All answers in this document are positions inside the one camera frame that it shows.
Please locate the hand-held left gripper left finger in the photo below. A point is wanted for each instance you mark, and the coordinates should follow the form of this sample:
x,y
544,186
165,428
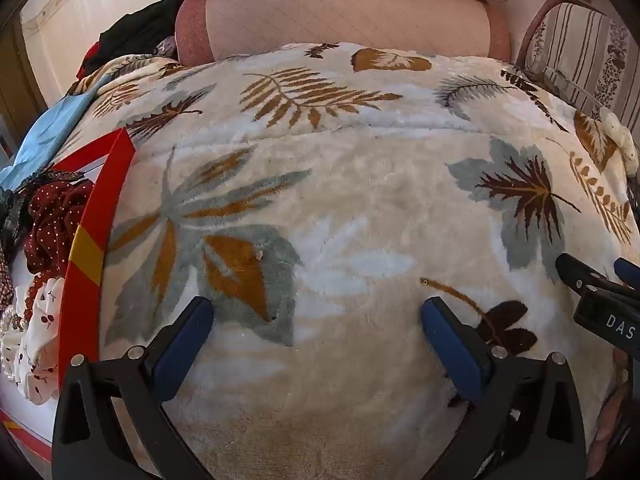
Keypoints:
x,y
192,332

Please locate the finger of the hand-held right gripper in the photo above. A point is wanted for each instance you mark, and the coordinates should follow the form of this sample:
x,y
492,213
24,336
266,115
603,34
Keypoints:
x,y
629,272
580,272

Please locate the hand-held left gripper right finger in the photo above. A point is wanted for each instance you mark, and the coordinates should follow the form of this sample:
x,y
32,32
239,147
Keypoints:
x,y
445,340

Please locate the red cardboard box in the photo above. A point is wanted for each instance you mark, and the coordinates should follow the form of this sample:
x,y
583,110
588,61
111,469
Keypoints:
x,y
92,220

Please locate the red white dotted scrunchie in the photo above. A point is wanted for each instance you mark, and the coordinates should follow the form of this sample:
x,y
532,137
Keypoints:
x,y
55,225

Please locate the person's right hand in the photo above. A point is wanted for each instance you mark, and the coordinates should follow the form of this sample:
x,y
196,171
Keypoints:
x,y
607,430

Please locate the cream white scrunchie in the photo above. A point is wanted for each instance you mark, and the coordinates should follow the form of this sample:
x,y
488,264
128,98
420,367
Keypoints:
x,y
622,135

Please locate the white cherry print scrunchie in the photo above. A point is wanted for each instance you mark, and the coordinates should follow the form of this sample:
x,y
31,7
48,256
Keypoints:
x,y
40,360

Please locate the leaf printed fleece blanket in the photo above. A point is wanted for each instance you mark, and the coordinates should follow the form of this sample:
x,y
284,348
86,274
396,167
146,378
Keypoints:
x,y
350,185

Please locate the striped floral pillow pink trim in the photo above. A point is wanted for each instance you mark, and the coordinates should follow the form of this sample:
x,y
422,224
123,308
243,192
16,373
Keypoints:
x,y
585,55

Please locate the light blue cloth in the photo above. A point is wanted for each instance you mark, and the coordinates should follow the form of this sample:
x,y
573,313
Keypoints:
x,y
45,130

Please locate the grey patterned cloth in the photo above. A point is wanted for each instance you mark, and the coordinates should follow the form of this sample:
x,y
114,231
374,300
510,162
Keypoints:
x,y
166,47

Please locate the red cloth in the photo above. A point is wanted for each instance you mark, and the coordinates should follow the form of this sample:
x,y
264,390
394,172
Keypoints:
x,y
90,57

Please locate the black clothing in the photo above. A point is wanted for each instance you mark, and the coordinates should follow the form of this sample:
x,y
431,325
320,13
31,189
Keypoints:
x,y
145,25

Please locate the pink quilted cushion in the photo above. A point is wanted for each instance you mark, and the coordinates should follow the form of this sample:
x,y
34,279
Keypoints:
x,y
350,20

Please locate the wooden door frame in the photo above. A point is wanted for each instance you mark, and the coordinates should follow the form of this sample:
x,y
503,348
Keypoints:
x,y
15,70

